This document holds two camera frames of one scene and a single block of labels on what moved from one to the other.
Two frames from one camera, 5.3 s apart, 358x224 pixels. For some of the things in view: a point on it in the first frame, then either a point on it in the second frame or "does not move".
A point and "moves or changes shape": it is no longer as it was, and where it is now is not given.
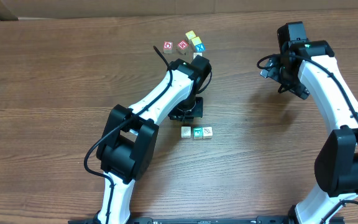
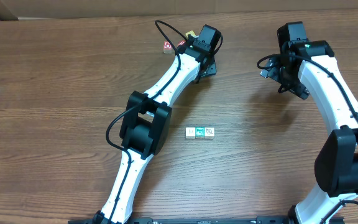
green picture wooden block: (198, 133) does not move
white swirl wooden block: (186, 132) moves or changes shape
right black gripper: (301, 91) does not move
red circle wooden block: (168, 46) does not move
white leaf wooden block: (207, 132) does not move
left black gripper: (187, 112) to (210, 68)
